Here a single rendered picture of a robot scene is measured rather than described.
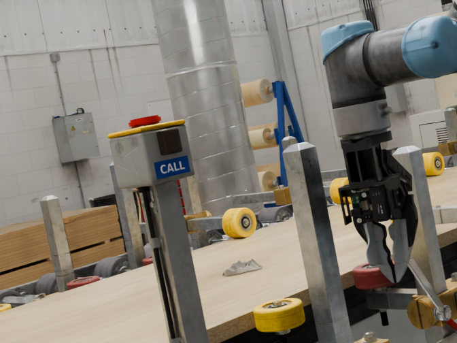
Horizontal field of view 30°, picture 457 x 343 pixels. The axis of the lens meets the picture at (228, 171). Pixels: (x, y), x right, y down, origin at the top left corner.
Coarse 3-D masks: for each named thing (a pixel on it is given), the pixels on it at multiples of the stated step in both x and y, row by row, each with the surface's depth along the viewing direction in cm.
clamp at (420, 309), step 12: (456, 288) 140; (420, 300) 137; (444, 300) 138; (408, 312) 139; (420, 312) 137; (432, 312) 135; (456, 312) 140; (420, 324) 137; (432, 324) 136; (444, 324) 137
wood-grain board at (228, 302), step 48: (432, 192) 247; (240, 240) 224; (288, 240) 208; (336, 240) 193; (96, 288) 193; (144, 288) 180; (240, 288) 159; (288, 288) 151; (0, 336) 158; (48, 336) 150; (96, 336) 142; (144, 336) 135
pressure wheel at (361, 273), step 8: (368, 264) 155; (360, 272) 150; (368, 272) 149; (376, 272) 149; (360, 280) 151; (368, 280) 150; (376, 280) 149; (384, 280) 149; (360, 288) 151; (368, 288) 150; (376, 288) 149; (384, 288) 152; (384, 312) 153; (384, 320) 153
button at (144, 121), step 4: (148, 116) 102; (152, 116) 103; (156, 116) 103; (132, 120) 103; (136, 120) 102; (140, 120) 102; (144, 120) 102; (148, 120) 102; (152, 120) 102; (156, 120) 103; (132, 124) 103; (136, 124) 102; (140, 124) 102; (144, 124) 102; (148, 124) 102
